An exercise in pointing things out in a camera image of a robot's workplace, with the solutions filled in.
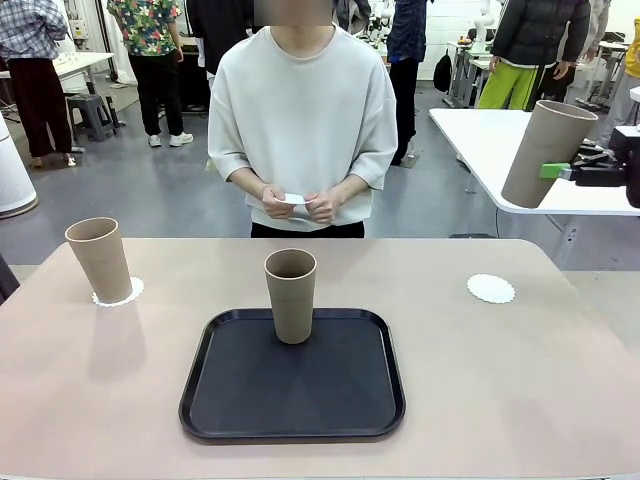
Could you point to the brown paper cup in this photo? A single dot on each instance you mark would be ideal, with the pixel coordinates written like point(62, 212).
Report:
point(542, 150)
point(102, 265)
point(292, 315)

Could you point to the person in blue checked shirt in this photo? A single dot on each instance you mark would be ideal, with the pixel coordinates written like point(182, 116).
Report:
point(406, 65)

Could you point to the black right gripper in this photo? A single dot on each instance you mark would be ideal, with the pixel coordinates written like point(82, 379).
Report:
point(631, 145)

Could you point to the black plastic tray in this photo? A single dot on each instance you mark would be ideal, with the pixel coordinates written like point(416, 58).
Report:
point(280, 400)

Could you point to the white background desk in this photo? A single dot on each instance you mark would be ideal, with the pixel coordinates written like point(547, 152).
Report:
point(82, 61)

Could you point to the white table with grey legs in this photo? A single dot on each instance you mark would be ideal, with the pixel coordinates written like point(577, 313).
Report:
point(480, 150)

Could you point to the grey plastic step stool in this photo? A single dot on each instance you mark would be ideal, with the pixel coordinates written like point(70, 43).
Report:
point(92, 115)

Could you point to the person's left hand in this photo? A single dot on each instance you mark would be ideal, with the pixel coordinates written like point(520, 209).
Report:
point(326, 207)

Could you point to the person in black top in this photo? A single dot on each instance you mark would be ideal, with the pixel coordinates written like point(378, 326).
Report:
point(220, 30)

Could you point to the person in black puffer jacket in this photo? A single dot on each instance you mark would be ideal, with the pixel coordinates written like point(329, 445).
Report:
point(540, 30)

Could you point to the person in floral shirt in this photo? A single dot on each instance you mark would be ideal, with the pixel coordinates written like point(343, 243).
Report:
point(152, 60)

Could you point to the person's left forearm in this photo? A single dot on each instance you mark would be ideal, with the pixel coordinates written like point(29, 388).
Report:
point(352, 186)

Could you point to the black backpack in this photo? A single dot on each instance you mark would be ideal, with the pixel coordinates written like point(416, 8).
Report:
point(442, 72)

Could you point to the person in yellow shirt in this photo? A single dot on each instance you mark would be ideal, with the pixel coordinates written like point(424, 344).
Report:
point(631, 65)

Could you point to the white scalloped paper coaster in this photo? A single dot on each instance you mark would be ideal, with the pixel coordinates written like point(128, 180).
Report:
point(491, 288)
point(292, 199)
point(136, 292)

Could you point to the person in cream sweatshirt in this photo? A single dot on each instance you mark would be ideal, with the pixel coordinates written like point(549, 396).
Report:
point(300, 115)

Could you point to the person in plaid shirt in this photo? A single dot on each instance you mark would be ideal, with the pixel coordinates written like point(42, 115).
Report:
point(35, 75)

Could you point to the person's right hand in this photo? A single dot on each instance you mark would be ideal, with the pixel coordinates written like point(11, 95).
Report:
point(276, 204)

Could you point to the person's right forearm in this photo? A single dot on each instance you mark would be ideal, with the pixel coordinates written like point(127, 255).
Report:
point(250, 181)

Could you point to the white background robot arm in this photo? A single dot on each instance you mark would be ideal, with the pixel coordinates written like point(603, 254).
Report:
point(481, 25)

